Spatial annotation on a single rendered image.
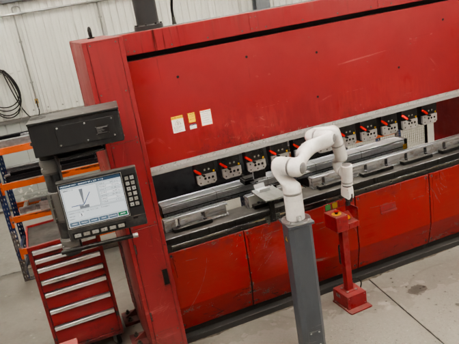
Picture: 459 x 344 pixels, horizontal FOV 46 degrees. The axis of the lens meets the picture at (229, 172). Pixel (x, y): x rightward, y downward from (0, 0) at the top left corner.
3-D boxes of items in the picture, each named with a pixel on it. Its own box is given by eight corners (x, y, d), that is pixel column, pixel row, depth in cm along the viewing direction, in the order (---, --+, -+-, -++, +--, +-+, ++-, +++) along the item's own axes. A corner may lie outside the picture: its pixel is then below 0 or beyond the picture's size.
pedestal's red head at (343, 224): (337, 233, 397) (335, 211, 392) (325, 226, 412) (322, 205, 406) (359, 225, 405) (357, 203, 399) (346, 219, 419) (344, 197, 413)
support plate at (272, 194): (266, 202, 389) (266, 201, 389) (251, 192, 413) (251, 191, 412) (288, 196, 394) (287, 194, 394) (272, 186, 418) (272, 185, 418)
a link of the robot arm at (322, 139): (279, 179, 340) (300, 181, 329) (274, 162, 335) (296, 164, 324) (320, 140, 371) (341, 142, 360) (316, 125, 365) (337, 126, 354)
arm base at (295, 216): (315, 221, 342) (312, 194, 337) (287, 228, 338) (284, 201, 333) (303, 211, 360) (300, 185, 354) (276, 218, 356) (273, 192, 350)
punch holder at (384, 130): (382, 136, 440) (381, 117, 435) (376, 134, 448) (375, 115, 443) (397, 132, 445) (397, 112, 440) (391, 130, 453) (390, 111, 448)
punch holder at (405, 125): (403, 130, 446) (401, 111, 441) (396, 129, 454) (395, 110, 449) (418, 126, 451) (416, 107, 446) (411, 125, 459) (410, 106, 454)
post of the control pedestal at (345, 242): (348, 291, 421) (341, 228, 405) (343, 289, 426) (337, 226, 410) (353, 289, 423) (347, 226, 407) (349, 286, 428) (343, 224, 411)
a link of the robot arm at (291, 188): (294, 197, 335) (289, 161, 328) (271, 194, 348) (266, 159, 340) (305, 190, 344) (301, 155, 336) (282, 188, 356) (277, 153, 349)
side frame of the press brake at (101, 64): (157, 364, 391) (80, 43, 322) (134, 310, 468) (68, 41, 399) (189, 352, 399) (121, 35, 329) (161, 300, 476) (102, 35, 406)
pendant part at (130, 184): (70, 241, 310) (54, 183, 299) (71, 234, 321) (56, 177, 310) (147, 224, 318) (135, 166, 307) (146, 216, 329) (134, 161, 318)
